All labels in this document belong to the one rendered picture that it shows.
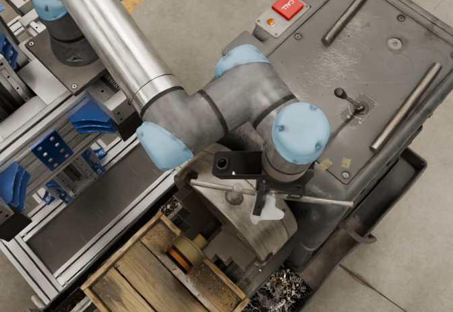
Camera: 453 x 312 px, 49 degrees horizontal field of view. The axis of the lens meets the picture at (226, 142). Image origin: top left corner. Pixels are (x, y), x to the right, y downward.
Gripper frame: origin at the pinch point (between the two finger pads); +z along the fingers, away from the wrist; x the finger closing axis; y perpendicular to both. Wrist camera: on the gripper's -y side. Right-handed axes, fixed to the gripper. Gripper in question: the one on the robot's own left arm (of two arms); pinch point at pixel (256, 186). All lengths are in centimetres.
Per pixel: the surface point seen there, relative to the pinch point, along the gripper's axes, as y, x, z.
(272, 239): 7.1, -7.0, 19.0
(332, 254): 37, 1, 79
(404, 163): 60, 39, 79
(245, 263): 2.1, -13.0, 23.0
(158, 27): -55, 118, 150
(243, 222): -0.5, -5.3, 13.5
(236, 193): -3.6, -1.1, 4.3
